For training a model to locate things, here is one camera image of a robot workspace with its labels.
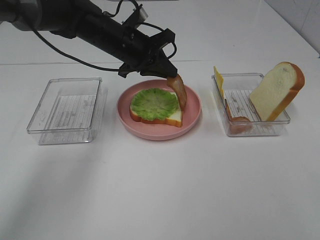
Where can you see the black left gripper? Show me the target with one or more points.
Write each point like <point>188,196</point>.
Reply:
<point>151,60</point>

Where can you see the tray bacon strip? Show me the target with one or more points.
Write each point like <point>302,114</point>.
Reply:
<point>238,124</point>
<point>177,84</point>

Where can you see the green lettuce leaf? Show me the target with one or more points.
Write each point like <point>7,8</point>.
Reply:
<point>154,104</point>

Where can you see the tray bread slice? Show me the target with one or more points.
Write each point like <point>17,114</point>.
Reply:
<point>174,120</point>
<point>277,90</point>

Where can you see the yellow cheese slice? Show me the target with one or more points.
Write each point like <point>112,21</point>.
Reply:
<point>219,81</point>

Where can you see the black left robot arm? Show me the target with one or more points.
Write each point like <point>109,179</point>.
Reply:
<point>83,19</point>

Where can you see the pink plate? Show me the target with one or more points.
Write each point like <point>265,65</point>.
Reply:
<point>158,132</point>

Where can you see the clear plastic right tray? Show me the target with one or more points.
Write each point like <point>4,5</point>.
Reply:
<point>237,88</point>

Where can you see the clear plastic tray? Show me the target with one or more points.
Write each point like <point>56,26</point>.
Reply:
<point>237,88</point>
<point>69,112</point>

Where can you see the clear plastic left tray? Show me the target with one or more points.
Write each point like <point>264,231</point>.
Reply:
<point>69,112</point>

